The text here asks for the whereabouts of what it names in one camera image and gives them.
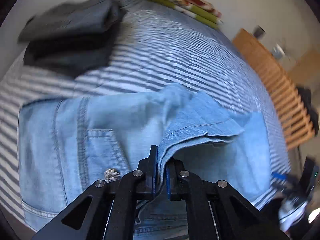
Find light blue denim jeans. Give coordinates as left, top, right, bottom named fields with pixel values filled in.
left=17, top=84, right=271, bottom=239

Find blue white striped quilt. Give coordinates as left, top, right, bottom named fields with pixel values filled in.
left=1, top=0, right=291, bottom=222

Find dark ceramic vase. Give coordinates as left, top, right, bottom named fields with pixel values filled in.
left=253, top=25, right=265, bottom=40

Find black folded garment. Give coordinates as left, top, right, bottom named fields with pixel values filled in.
left=23, top=4, right=126, bottom=78

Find wooden slatted headboard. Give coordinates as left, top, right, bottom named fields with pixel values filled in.
left=232, top=28, right=315, bottom=150

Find black camera box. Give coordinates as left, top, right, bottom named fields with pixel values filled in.
left=299, top=157, right=319, bottom=200

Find grey tweed folded garment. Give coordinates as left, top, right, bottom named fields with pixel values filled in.
left=18, top=0, right=126, bottom=43

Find red white folded blanket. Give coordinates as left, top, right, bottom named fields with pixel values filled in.
left=162, top=0, right=222, bottom=19

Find small potted plant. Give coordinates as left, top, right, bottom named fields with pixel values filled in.
left=271, top=39, right=288, bottom=60

